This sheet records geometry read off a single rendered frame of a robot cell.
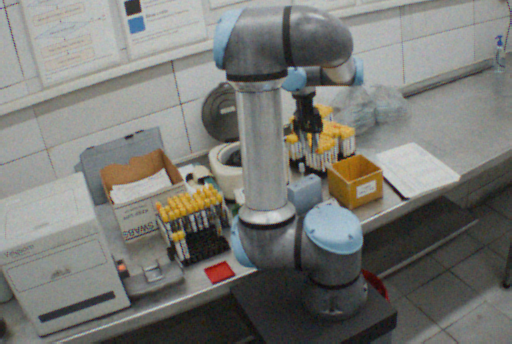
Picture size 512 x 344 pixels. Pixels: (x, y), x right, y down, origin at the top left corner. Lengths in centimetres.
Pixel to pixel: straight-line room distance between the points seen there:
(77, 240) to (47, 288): 16
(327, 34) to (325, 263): 44
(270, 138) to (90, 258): 56
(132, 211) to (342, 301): 74
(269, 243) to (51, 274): 56
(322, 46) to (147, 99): 101
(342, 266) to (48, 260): 68
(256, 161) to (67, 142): 97
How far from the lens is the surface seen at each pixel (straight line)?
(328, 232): 96
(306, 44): 85
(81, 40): 167
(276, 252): 100
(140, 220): 155
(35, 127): 175
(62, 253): 121
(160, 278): 133
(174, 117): 182
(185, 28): 175
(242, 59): 88
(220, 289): 134
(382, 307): 113
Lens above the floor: 175
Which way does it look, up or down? 27 degrees down
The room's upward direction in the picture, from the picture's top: 9 degrees counter-clockwise
